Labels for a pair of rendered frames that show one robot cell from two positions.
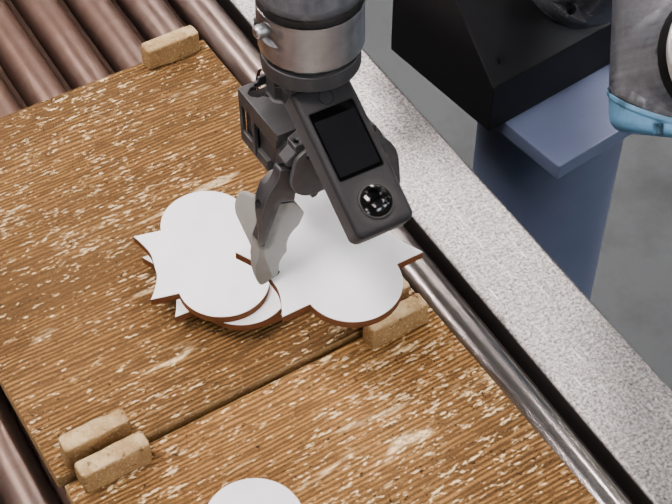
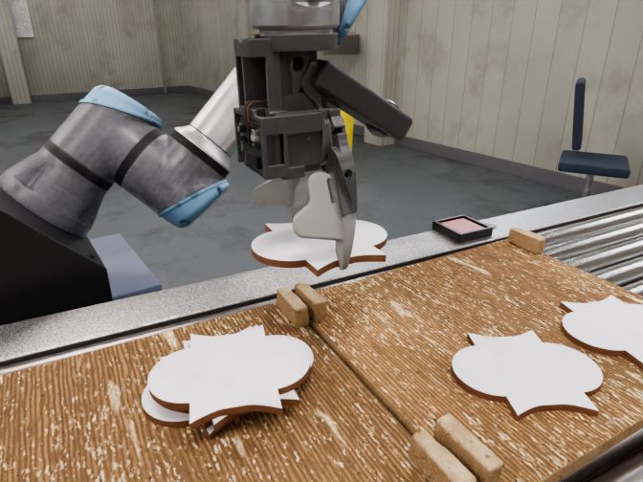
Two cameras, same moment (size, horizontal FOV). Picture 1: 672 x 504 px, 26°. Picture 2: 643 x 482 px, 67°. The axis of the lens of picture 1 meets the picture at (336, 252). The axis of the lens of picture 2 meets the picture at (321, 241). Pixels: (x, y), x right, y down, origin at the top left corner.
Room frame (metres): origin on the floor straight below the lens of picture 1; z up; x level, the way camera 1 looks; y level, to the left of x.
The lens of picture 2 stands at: (0.73, 0.47, 1.26)
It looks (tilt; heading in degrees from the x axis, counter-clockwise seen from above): 24 degrees down; 273
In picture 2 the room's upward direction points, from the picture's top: straight up
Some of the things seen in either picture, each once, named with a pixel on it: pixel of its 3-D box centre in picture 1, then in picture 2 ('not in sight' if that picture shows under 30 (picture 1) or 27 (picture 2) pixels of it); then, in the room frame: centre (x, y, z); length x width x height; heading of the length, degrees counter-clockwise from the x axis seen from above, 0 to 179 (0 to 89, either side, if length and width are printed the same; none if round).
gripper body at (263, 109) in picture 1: (307, 103); (291, 106); (0.78, 0.02, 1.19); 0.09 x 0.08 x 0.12; 31
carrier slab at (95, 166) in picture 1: (139, 235); (148, 461); (0.89, 0.18, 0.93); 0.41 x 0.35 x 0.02; 31
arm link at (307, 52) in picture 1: (306, 23); (297, 7); (0.78, 0.02, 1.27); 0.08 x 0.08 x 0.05
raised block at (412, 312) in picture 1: (395, 320); (309, 300); (0.77, -0.05, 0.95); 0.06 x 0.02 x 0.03; 122
